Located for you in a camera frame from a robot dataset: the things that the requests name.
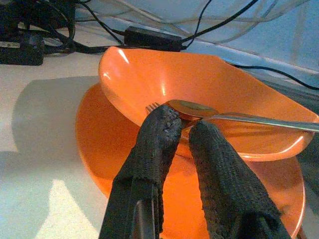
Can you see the orange plastic bowl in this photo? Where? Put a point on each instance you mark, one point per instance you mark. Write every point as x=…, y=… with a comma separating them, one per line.
x=187, y=77

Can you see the orange plastic plate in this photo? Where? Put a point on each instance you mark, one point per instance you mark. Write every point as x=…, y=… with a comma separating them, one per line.
x=104, y=149

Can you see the black power adapter brick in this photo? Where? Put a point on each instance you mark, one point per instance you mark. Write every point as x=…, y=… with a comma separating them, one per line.
x=152, y=38

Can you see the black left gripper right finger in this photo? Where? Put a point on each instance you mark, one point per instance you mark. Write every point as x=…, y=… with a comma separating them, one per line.
x=224, y=179

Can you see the metal fork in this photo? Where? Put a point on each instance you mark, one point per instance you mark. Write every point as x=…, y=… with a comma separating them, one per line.
x=152, y=107

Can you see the black device with white label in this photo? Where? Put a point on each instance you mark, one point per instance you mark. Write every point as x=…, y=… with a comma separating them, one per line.
x=30, y=15

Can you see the black power strip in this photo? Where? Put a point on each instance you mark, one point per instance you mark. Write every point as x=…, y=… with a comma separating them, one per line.
x=20, y=52

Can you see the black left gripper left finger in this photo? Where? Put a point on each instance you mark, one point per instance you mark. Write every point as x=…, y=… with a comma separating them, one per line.
x=149, y=149

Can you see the metal spoon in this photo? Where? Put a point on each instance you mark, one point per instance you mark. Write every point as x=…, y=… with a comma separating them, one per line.
x=194, y=108

